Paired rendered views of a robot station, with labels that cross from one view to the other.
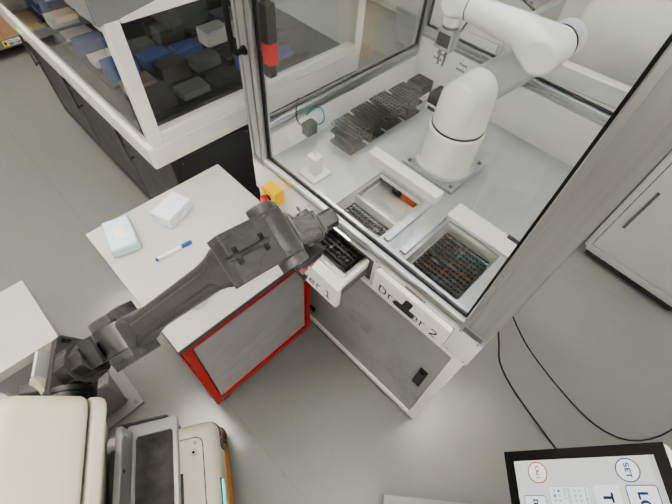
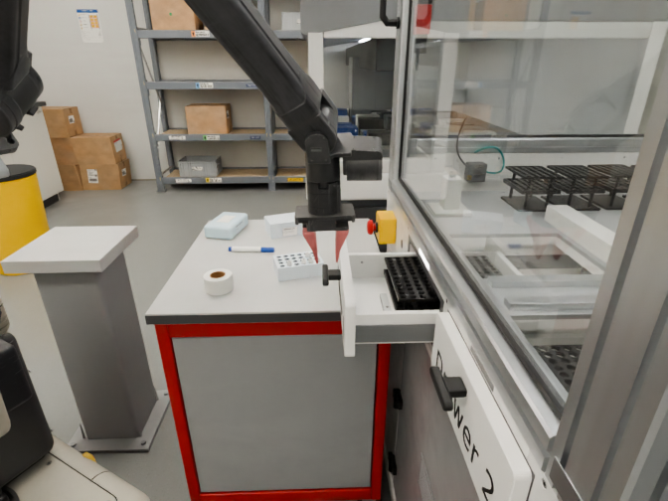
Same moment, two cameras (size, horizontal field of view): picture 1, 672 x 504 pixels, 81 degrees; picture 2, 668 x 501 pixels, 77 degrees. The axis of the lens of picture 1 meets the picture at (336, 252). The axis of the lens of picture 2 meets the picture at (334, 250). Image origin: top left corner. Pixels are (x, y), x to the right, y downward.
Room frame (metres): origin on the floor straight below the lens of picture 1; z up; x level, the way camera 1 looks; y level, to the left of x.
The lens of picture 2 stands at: (0.19, -0.44, 1.29)
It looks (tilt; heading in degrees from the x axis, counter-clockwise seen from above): 24 degrees down; 48
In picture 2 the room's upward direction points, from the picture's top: straight up
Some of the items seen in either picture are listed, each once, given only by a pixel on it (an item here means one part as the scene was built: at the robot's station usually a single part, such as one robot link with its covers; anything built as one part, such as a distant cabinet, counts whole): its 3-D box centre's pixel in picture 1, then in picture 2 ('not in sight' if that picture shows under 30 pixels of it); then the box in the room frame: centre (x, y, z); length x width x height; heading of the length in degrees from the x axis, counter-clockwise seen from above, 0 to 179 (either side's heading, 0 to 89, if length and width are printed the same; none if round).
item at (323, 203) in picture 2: (304, 247); (324, 200); (0.65, 0.09, 1.07); 0.10 x 0.07 x 0.07; 140
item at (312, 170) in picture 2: not in sight; (326, 164); (0.65, 0.09, 1.13); 0.07 x 0.06 x 0.07; 134
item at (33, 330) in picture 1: (55, 375); (101, 340); (0.41, 1.03, 0.38); 0.30 x 0.30 x 0.76; 50
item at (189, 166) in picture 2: not in sight; (201, 166); (2.23, 3.95, 0.22); 0.40 x 0.30 x 0.17; 140
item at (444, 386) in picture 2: (406, 306); (449, 387); (0.58, -0.23, 0.91); 0.07 x 0.04 x 0.01; 49
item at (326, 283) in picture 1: (307, 269); (345, 288); (0.70, 0.09, 0.87); 0.29 x 0.02 x 0.11; 49
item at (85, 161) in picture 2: not in sight; (81, 148); (1.28, 4.78, 0.42); 0.85 x 0.33 x 0.84; 140
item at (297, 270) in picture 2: not in sight; (298, 265); (0.81, 0.38, 0.78); 0.12 x 0.08 x 0.04; 154
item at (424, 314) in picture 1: (409, 306); (467, 406); (0.60, -0.25, 0.87); 0.29 x 0.02 x 0.11; 49
